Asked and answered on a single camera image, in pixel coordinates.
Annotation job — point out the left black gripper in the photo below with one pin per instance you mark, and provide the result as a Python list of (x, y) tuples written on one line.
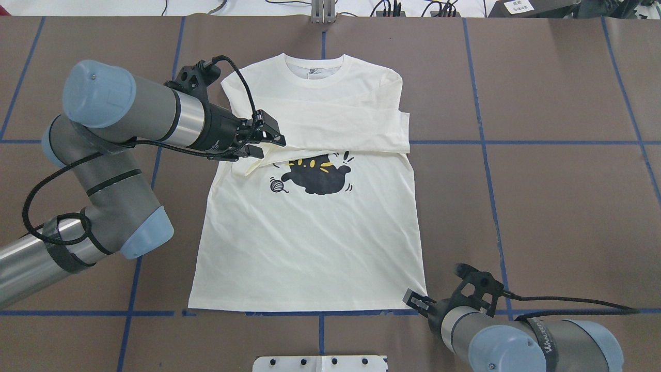
[(219, 133)]

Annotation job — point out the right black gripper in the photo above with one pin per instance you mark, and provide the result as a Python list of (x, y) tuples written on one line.
[(437, 308)]

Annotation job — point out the cream long-sleeve cat shirt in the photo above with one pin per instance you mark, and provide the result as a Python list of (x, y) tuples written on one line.
[(327, 222)]

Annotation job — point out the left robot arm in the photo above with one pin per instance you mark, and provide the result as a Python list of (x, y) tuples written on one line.
[(107, 112)]

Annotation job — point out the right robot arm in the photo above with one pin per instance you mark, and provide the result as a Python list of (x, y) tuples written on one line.
[(488, 344)]

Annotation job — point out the black device with label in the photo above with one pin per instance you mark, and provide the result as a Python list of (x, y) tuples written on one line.
[(533, 9)]

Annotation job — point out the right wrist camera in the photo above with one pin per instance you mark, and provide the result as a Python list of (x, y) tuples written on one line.
[(478, 289)]

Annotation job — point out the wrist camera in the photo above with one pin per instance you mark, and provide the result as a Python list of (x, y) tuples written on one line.
[(478, 289), (195, 79)]

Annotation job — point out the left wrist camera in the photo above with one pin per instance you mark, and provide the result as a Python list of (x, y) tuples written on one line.
[(195, 79)]

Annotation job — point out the grey aluminium profile post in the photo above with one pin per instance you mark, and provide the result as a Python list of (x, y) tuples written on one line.
[(323, 11)]

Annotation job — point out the white metal base plate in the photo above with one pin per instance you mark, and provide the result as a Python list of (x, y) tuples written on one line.
[(321, 363)]

